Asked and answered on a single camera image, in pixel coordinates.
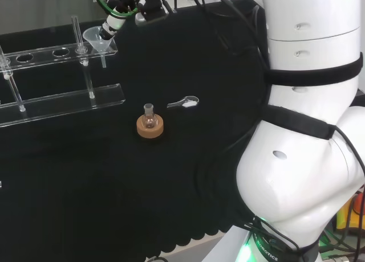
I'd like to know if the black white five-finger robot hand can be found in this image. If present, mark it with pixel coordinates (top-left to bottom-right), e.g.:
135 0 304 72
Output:
99 0 149 41

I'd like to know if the clear plastic funnel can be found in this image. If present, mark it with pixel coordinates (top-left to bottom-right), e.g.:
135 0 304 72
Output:
82 27 115 69

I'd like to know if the clear acrylic funnel stand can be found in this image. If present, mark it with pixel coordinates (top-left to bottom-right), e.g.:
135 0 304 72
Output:
0 15 126 129

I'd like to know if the small round-bottom glass flask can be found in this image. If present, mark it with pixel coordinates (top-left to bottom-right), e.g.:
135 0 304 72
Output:
142 103 159 130

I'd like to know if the black cloth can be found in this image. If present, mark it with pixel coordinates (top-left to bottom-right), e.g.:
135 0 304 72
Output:
0 0 273 262

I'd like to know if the yellow stop button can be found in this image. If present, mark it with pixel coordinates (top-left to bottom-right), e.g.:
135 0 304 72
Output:
336 192 365 231

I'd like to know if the green cable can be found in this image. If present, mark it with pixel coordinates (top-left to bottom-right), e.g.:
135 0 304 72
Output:
90 0 141 18

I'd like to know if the cork ring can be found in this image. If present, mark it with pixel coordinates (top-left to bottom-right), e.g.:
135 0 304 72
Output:
136 113 165 139

